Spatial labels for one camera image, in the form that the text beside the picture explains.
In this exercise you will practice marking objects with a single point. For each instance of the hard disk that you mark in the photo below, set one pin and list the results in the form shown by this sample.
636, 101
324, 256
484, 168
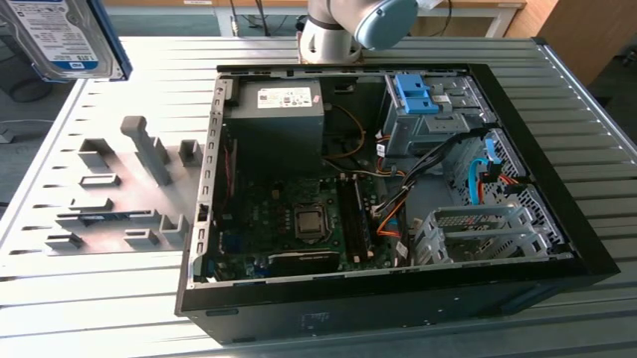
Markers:
65, 37

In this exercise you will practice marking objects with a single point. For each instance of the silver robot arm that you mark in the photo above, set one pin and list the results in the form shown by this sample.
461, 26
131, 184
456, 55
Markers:
329, 37

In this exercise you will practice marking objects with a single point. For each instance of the grey metal disk bay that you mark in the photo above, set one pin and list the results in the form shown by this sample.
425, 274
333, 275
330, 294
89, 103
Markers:
433, 246

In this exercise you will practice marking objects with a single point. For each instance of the black CPU socket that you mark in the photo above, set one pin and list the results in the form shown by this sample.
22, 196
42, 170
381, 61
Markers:
312, 206

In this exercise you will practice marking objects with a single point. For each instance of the black RAM stick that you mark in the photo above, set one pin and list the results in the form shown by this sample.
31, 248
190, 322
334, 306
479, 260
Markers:
348, 216

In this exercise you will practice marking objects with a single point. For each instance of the silver CPU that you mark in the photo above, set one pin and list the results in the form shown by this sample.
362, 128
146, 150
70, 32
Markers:
310, 222

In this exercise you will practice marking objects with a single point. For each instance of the green motherboard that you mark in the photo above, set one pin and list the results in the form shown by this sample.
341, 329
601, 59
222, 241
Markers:
260, 209

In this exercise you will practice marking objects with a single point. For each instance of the grey power supply unit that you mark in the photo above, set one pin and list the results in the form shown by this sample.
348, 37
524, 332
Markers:
274, 123

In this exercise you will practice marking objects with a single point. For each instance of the black graphics card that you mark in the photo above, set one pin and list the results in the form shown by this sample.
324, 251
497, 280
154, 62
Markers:
304, 261

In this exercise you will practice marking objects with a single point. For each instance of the grey metal drive cage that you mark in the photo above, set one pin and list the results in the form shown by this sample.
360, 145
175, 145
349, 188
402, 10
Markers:
438, 127

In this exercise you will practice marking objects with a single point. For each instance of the blue plastic drive latch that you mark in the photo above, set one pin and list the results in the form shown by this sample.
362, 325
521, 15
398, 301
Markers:
413, 97

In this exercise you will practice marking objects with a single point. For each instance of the black PC case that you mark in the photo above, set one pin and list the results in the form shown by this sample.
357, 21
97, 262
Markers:
349, 309

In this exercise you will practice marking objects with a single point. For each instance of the grey parts rack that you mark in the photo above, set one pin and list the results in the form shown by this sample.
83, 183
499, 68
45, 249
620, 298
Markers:
134, 186

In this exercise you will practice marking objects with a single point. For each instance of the green RAM stick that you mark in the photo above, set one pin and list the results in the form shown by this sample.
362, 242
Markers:
99, 217

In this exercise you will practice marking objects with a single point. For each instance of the white framed table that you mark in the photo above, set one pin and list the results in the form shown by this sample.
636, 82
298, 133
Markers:
497, 22

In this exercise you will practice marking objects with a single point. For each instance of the black mesh wastebasket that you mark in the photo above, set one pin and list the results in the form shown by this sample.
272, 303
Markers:
24, 91

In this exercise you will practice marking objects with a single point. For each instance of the grey floor box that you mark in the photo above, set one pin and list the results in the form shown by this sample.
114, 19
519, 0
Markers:
6, 134

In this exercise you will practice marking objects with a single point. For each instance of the wooden cabinet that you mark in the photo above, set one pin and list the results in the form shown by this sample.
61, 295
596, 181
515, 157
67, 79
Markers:
587, 30

